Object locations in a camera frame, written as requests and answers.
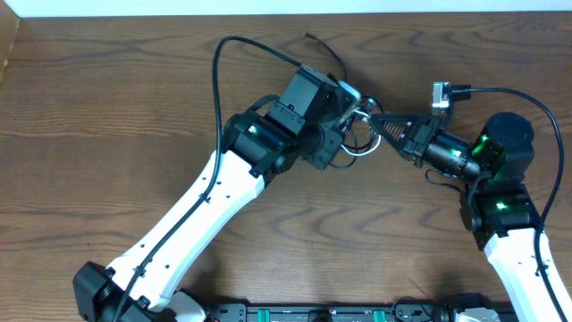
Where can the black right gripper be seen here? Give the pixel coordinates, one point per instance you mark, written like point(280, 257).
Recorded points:
point(414, 146)

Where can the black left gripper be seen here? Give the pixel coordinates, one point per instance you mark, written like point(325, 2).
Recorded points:
point(322, 164)

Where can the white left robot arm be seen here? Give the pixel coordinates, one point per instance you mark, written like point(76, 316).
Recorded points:
point(309, 120)

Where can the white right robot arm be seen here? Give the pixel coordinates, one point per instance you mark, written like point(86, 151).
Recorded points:
point(495, 205)

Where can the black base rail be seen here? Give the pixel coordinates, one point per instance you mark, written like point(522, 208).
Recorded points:
point(463, 307)

